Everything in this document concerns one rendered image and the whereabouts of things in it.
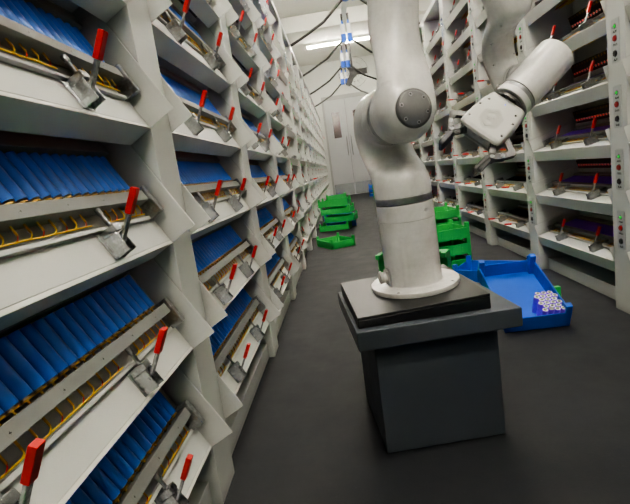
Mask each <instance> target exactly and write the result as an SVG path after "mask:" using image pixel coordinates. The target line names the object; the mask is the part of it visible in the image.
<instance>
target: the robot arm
mask: <svg viewBox="0 0 630 504"><path fill-rule="evenodd" d="M481 1H482V3H483V6H484V8H485V11H486V14H487V24H486V28H485V31H484V35H483V40H482V59H483V63H484V67H485V70H486V72H487V75H488V78H489V80H490V83H491V85H492V87H493V89H494V91H495V92H491V93H490V94H488V95H487V96H485V97H484V98H483V99H481V100H480V101H479V102H478V103H476V104H475V105H474V106H473V107H472V108H471V109H470V110H469V111H460V110H451V111H450V114H449V119H448V131H447V133H446V134H445V135H444V136H443V137H442V138H441V139H440V140H439V150H440V151H442V150H443V149H444V148H445V147H446V146H447V145H448V144H449V143H450V142H451V141H452V140H453V136H455V135H459V134H463V135H465V136H466V137H467V138H469V139H470V140H472V141H473V142H474V143H476V144H477V145H479V146H480V147H482V148H483V149H485V150H486V151H488V155H485V156H484V157H483V158H482V159H481V160H480V162H479V163H478V164H477V165H476V166H475V167H474V169H473V172H472V173H473V175H474V176H475V175H476V174H477V173H478V172H480V173H481V172H482V171H483V170H484V169H485V168H486V167H487V166H488V165H489V164H492V163H495V162H503V161H504V160H508V159H511V158H514V157H515V155H516V152H515V149H514V147H513V145H512V143H511V141H510V137H511V136H512V135H513V133H514V132H515V131H516V129H517V128H518V127H519V125H520V124H521V122H522V120H523V119H524V117H525V116H526V115H527V114H528V112H529V111H530V110H531V109H532V108H533V107H534V106H535V105H536V104H537V103H538V102H539V101H540V100H541V99H542V98H543V97H544V96H545V95H546V93H547V92H548V91H549V90H550V89H551V88H552V87H553V86H554V85H555V84H556V83H557V82H558V81H559V80H560V79H561V78H562V76H563V75H564V74H565V73H566V72H567V71H568V70H569V69H570V68H571V67H572V65H573V62H574V57H573V54H572V52H571V50H570V48H569V47H568V46H567V45H566V44H564V43H563V42H561V41H559V40H556V39H547V40H544V41H542V42H541V43H540V44H539V45H538V46H537V47H536V48H535V49H534V51H533V52H532V53H531V54H530V55H529V56H528V57H527V58H525V59H524V60H523V61H521V62H520V63H518V60H517V57H516V53H515V49H514V34H515V30H516V27H517V25H518V24H519V22H520V21H521V20H522V19H523V18H524V17H525V16H526V15H527V13H528V12H529V11H530V9H531V6H532V0H481ZM367 15H368V32H369V39H370V44H371V48H372V52H373V56H374V60H375V65H376V74H377V88H376V90H374V91H372V92H371V93H369V94H367V95H366V96H365V97H364V98H363V99H362V100H361V101H360V102H359V104H358V105H357V107H356V110H355V113H354V120H353V127H354V136H355V140H356V144H357V147H358V150H359V152H360V155H361V157H362V160H363V162H364V164H365V166H366V168H367V170H368V173H369V175H370V178H371V180H372V184H373V190H374V197H375V204H376V211H377V218H378V225H379V232H380V239H381V245H382V252H383V259H384V266H385V269H384V270H383V272H382V273H381V271H379V272H378V279H376V280H375V281H374V282H373V283H372V285H371V286H372V292H373V293H374V294H376V295H378V296H381V297H385V298H391V299H413V298H422V297H428V296H433V295H437V294H441V293H444V292H446V291H449V290H451V289H453V288H454V287H456V286H457V285H458V284H459V282H460V279H459V274H458V273H457V272H455V271H452V270H449V269H444V268H441V261H440V253H439V245H438V237H437V229H436V220H435V211H434V203H433V194H432V187H431V180H430V176H429V173H428V171H427V169H426V167H425V166H424V164H423V163H422V161H421V160H420V158H419V157H418V155H417V154H416V152H415V150H414V148H413V146H412V143H411V142H413V141H415V140H417V139H419V138H420V137H422V136H423V135H424V134H425V133H426V132H427V131H428V130H429V129H430V127H431V125H432V123H433V121H434V118H435V113H436V96H435V90H434V85H433V81H432V77H431V74H430V70H429V67H428V64H427V61H426V58H425V54H424V51H423V47H422V42H421V37H420V31H419V0H367ZM455 118H461V122H462V123H458V124H454V119H455ZM503 146H504V147H505V149H506V151H507V152H506V153H499V154H496V153H497V152H498V151H499V150H500V149H501V148H502V147H503Z"/></svg>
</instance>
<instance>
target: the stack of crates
mask: <svg viewBox="0 0 630 504"><path fill-rule="evenodd" d="M436 229H437V237H438V245H439V249H450V257H451V268H452V265H453V264H458V266H460V265H461V264H463V263H464V262H466V256H465V255H462V254H466V255H471V260H472V251H471V240H470V228H469V222H468V221H466V222H464V225H458V224H453V220H452V219H448V224H444V225H438V226H436ZM463 238H465V241H464V240H460V239H463Z"/></svg>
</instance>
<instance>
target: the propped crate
mask: <svg viewBox="0 0 630 504"><path fill-rule="evenodd" d="M535 261H536V255H535V254H534V253H533V254H529V256H528V260H522V261H514V262H506V263H498V264H489V265H485V262H484V260H478V270H477V279H478V281H479V282H480V284H481V285H482V286H484V287H485V288H487V289H489V290H491V291H493V292H494V293H496V294H498V295H500V296H502V297H504V298H505V299H507V300H509V301H511V302H513V303H515V304H516V305H518V306H520V307H521V308H522V318H523V326H520V327H514V328H508V329H503V330H504V332H505V333H507V332H516V331H525V330H534V329H543V328H552V327H561V326H569V325H570V320H571V315H572V309H573V305H572V304H571V303H570V302H569V303H565V301H564V300H563V299H562V297H561V296H560V295H559V293H558V292H557V290H556V289H555V288H554V286H553V285H552V284H551V282H550V281H549V279H548V278H547V277H546V275H545V274H544V273H543V271H542V270H541V268H540V267H539V266H538V264H537V263H536V262H535ZM548 290H550V291H552V292H553V293H556V294H558V298H557V299H560V300H562V306H564V307H565V313H557V314H548V315H539V316H536V313H533V312H532V307H533V299H534V295H535V292H540V293H541V291H545V292H547V291H548Z"/></svg>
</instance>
